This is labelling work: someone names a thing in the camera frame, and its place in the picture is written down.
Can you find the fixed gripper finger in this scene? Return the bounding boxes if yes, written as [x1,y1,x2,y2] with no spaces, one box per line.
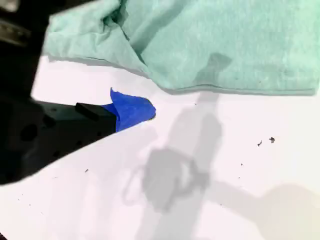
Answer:
[42,87,157,171]

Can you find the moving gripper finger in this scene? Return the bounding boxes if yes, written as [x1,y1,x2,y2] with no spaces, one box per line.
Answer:
[51,0,101,16]

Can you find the pale green T-shirt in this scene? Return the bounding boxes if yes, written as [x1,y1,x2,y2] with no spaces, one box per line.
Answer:
[46,0,320,97]

